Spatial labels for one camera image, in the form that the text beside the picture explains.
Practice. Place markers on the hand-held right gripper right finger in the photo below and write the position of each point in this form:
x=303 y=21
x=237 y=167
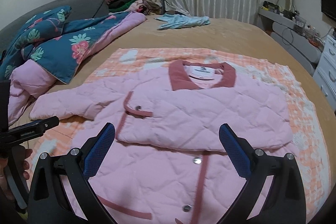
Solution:
x=234 y=151

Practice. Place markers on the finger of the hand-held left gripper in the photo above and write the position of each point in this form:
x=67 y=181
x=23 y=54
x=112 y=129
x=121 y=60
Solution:
x=34 y=127

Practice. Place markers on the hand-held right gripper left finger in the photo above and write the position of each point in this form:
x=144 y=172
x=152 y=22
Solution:
x=100 y=151

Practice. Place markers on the pink quilted blanket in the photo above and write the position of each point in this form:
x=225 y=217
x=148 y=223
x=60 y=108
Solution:
x=183 y=113

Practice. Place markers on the pile of clothes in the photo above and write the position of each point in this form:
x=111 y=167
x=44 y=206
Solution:
x=141 y=2

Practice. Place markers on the person's left hand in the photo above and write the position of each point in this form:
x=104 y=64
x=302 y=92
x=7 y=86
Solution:
x=26 y=165

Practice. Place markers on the orange checked cartoon blanket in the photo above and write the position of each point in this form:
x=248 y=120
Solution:
x=299 y=113

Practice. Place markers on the blue floral pillow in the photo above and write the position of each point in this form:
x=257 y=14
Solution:
x=52 y=48

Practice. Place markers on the bed with beige sheet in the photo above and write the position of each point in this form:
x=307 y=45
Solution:
x=223 y=35

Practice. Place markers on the grey desk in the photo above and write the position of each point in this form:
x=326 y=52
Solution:
x=288 y=35

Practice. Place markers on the grey padded headboard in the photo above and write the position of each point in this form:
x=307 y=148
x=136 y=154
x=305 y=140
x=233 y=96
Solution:
x=78 y=3

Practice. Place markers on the light blue garment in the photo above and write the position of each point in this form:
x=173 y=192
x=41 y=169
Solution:
x=181 y=21

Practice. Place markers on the desk clutter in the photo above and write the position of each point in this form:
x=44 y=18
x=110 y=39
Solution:
x=299 y=23

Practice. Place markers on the black flat screen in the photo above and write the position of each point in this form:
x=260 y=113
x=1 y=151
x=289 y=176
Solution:
x=328 y=3

